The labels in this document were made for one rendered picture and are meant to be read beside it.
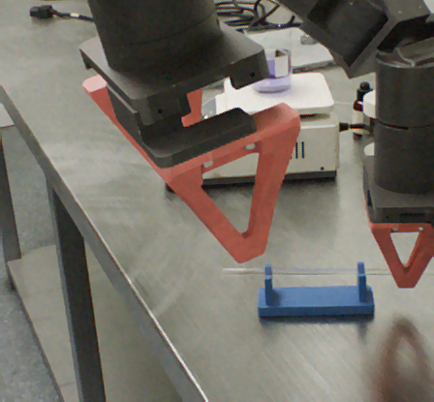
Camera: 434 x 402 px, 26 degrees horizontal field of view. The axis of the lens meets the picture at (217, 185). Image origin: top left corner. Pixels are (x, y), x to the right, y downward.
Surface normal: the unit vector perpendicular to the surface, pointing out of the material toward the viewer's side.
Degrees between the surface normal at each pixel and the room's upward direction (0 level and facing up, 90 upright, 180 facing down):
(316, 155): 90
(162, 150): 11
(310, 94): 0
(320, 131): 90
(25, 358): 0
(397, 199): 1
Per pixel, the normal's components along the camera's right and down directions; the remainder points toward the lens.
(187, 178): 0.43, 0.64
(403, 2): 0.34, -0.44
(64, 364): -0.06, -0.91
